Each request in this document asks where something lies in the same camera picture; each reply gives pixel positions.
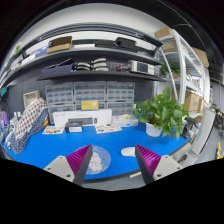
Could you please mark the blue desk mat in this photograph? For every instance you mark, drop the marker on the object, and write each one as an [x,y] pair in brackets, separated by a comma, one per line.
[42,148]

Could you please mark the cardboard box on top shelf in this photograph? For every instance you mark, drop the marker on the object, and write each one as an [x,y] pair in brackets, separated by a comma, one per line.
[58,44]

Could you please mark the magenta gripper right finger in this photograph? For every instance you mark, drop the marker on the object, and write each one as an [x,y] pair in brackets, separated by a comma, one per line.
[154,167]

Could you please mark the yellow label box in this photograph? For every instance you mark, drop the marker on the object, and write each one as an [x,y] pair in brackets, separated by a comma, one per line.
[89,105]

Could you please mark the small black box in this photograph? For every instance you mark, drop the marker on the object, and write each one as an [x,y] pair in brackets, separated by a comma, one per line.
[73,127]

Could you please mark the grey drawer organiser cabinet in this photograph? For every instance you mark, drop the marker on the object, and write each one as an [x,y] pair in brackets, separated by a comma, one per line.
[117,96]

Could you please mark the colourful sticker sheet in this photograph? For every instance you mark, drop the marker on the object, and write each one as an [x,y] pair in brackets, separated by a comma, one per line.
[106,129]
[53,130]

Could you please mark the colourful sticker sheet left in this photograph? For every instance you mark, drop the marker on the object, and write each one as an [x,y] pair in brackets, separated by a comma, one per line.
[53,130]

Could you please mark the black case on top shelf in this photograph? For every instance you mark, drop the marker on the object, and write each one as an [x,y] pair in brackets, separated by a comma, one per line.
[127,44]

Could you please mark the white metal shelving rack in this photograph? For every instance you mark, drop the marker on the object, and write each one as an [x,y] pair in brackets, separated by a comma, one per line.
[185,70]

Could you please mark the long white keyboard box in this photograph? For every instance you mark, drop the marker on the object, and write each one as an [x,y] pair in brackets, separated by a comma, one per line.
[91,118]

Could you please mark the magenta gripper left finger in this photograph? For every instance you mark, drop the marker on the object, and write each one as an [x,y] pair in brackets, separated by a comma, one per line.
[73,167]

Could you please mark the patterned fabric bag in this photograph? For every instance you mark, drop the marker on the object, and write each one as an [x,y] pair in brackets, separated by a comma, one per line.
[31,122]

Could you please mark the grey electronic instrument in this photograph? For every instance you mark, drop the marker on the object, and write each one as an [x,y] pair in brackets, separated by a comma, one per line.
[136,66]

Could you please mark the white computer mouse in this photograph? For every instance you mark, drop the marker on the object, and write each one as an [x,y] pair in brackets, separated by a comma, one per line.
[129,151]

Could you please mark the green potted plant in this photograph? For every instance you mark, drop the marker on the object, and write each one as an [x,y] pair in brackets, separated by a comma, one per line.
[162,116]

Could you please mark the white tray box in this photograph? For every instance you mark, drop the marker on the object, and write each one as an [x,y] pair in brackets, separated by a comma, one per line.
[125,120]

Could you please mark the colourful sticker sheet centre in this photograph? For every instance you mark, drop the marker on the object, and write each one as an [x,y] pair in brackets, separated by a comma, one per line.
[106,129]

